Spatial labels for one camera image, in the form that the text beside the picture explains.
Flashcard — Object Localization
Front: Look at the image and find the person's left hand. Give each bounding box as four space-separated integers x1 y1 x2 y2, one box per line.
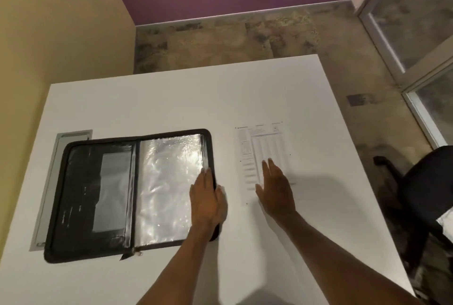
189 168 228 235

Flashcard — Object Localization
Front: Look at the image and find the black office chair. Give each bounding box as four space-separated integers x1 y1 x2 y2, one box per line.
373 145 453 273

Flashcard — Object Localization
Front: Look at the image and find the person's right forearm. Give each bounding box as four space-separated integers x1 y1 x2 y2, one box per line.
276 211 422 305

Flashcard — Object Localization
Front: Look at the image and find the person's right hand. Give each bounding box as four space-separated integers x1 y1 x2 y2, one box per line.
255 158 297 224

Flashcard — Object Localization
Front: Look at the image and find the black zip portfolio folder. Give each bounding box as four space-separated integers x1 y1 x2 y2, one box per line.
43 128 221 264

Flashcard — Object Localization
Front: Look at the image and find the white framed glass door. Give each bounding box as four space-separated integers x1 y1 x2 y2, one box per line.
352 0 453 150

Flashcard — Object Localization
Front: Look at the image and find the person's left forearm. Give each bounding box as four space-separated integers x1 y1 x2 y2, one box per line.
136 223 222 305

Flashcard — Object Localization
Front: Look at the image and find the grey desk cable hatch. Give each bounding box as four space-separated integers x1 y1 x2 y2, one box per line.
29 129 93 252

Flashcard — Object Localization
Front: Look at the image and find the white cloth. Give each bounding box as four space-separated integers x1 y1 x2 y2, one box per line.
437 208 453 237

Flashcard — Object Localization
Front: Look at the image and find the printed white paper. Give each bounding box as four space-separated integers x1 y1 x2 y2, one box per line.
233 121 296 208

